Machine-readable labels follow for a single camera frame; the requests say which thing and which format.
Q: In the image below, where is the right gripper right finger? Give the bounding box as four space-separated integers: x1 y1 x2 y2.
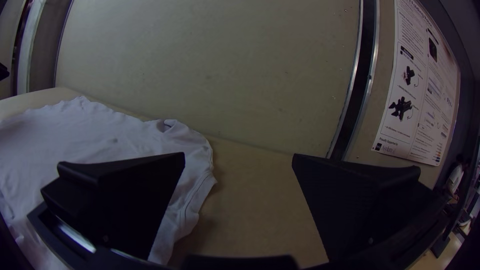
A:
291 152 451 263

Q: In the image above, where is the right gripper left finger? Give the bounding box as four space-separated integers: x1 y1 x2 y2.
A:
40 151 187 262

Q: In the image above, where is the white t-shirt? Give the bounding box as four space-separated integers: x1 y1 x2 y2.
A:
0 95 218 270

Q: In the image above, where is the person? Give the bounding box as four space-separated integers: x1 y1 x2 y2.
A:
444 153 472 202

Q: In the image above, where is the white printed wall poster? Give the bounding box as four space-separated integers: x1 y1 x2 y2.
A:
371 0 461 167

